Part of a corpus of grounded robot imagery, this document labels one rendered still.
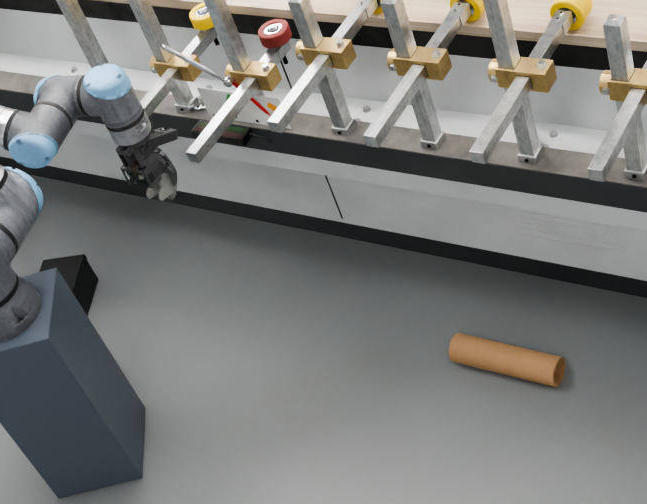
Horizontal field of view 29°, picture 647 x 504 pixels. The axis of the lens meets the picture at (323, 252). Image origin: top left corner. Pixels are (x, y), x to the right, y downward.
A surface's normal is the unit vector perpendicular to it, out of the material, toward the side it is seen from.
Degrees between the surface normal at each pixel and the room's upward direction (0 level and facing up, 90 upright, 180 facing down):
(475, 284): 0
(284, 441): 0
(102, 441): 90
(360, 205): 90
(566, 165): 0
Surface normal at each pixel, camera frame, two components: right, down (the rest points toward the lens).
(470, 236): -0.48, 0.71
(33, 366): 0.07, 0.69
